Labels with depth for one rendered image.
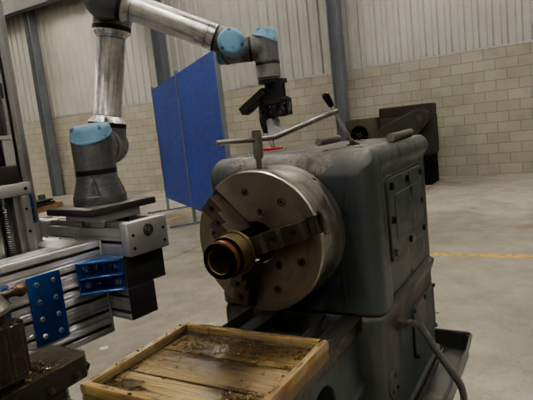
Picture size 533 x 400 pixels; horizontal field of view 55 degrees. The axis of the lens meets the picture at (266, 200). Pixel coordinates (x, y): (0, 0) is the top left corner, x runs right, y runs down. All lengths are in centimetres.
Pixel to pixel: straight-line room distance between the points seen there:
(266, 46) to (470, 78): 947
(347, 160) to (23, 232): 88
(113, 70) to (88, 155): 30
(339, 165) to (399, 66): 1009
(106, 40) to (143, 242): 63
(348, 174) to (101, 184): 71
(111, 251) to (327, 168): 64
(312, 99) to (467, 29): 349
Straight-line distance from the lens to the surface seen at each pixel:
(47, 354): 87
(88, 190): 150
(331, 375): 114
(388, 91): 1126
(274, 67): 160
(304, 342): 104
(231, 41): 146
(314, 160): 121
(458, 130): 1098
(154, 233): 144
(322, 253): 105
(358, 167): 115
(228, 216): 109
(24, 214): 150
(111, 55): 166
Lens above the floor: 132
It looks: 8 degrees down
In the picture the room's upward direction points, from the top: 6 degrees counter-clockwise
